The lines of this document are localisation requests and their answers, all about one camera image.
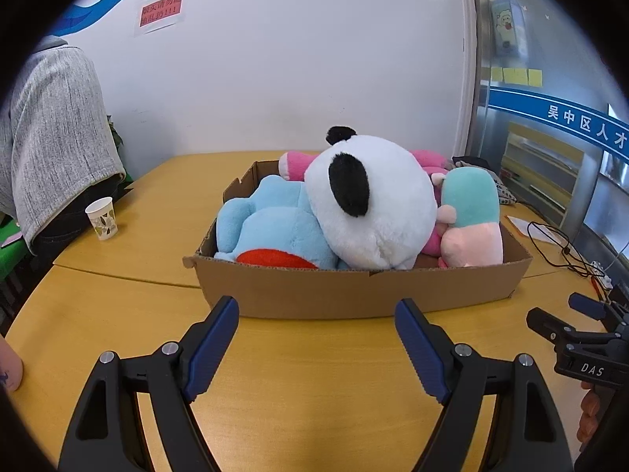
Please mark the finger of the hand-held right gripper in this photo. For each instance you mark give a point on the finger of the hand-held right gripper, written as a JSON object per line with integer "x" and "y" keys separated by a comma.
{"x": 550, "y": 323}
{"x": 587, "y": 305}

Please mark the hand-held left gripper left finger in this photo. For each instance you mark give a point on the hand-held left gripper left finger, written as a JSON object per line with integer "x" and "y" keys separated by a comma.
{"x": 211, "y": 349}

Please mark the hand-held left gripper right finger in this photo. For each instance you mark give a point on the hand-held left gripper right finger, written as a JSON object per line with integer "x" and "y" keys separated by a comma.
{"x": 422, "y": 349}

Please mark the cardboard box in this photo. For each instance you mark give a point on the cardboard box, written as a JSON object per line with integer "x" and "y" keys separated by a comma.
{"x": 304, "y": 295}

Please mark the light blue plush toy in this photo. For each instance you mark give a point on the light blue plush toy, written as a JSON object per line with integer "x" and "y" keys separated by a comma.
{"x": 275, "y": 221}

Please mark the panda plush toy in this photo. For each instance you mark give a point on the panda plush toy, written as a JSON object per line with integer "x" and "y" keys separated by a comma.
{"x": 388, "y": 206}

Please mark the teal and pink plush toy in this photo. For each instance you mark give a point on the teal and pink plush toy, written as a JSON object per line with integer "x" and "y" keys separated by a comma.
{"x": 469, "y": 196}

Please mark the person's right forearm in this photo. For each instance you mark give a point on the person's right forearm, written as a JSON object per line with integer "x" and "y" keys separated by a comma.
{"x": 605, "y": 457}

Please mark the person's right hand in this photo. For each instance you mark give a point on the person's right hand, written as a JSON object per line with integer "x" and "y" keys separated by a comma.
{"x": 587, "y": 410}

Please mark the beige paper sheet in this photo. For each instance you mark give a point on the beige paper sheet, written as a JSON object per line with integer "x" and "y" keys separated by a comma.
{"x": 521, "y": 228}

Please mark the black white patterned cloth bag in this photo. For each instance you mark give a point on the black white patterned cloth bag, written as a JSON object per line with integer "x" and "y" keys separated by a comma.
{"x": 499, "y": 188}

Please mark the patterned paper cup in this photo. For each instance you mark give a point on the patterned paper cup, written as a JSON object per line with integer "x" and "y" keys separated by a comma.
{"x": 102, "y": 219}

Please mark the pink cup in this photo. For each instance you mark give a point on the pink cup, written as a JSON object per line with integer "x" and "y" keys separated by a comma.
{"x": 10, "y": 366}

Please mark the blue glass band sticker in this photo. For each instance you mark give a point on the blue glass band sticker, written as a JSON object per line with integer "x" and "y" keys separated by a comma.
{"x": 540, "y": 105}

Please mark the green board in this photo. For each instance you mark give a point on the green board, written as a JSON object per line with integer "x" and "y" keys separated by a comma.
{"x": 10, "y": 260}

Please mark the yellow sticky note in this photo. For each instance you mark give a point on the yellow sticky note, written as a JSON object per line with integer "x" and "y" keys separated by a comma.
{"x": 509, "y": 75}
{"x": 522, "y": 76}
{"x": 497, "y": 73}
{"x": 535, "y": 77}

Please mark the glass partition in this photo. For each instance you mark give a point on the glass partition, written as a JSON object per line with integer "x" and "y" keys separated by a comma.
{"x": 550, "y": 34}

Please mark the cartoon poster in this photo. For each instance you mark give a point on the cartoon poster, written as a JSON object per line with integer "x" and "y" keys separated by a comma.
{"x": 508, "y": 29}

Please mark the red wall sign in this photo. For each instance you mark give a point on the red wall sign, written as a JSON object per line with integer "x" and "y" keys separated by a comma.
{"x": 160, "y": 14}

